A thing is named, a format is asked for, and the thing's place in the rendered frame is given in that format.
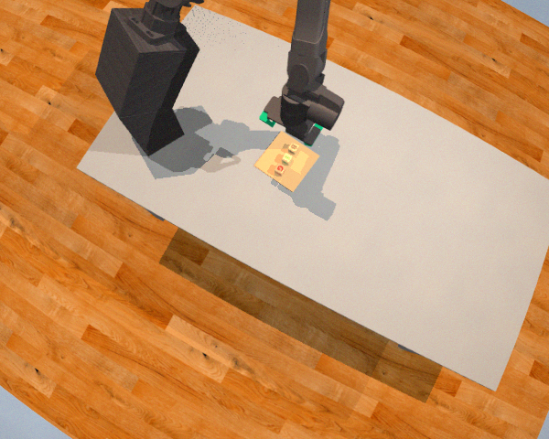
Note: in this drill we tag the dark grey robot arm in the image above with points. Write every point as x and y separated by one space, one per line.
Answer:
158 22

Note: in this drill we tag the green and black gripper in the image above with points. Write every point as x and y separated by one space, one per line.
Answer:
294 124

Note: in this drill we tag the orange flat mat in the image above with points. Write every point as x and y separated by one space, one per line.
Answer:
302 161

